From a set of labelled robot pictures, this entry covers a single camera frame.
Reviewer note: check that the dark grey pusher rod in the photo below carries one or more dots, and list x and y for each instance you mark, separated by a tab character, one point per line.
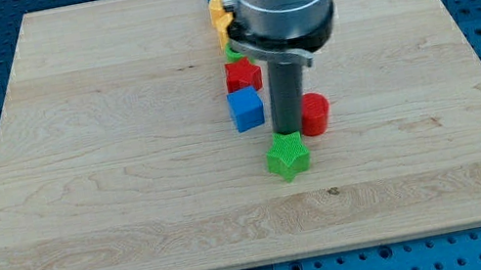
285	85

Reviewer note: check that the red cylinder block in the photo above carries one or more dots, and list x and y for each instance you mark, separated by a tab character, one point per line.
315	108

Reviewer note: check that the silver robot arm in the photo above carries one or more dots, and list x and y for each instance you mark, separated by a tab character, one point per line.
285	34

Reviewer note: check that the red star block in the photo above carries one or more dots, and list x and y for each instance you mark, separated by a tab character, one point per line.
243	73

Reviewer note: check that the blue cube block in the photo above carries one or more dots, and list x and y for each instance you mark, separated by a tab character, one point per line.
246	108

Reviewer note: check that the green star block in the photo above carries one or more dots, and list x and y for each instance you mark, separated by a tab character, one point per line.
288	155

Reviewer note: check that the yellow hexagon block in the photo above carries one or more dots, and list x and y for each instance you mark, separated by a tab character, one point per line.
225	33

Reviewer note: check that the yellow heart block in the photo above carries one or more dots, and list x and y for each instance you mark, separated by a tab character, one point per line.
219	17

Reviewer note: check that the wooden board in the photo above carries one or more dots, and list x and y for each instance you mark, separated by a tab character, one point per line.
117	151

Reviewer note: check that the green ring block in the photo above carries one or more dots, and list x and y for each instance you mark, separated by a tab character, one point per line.
232	56

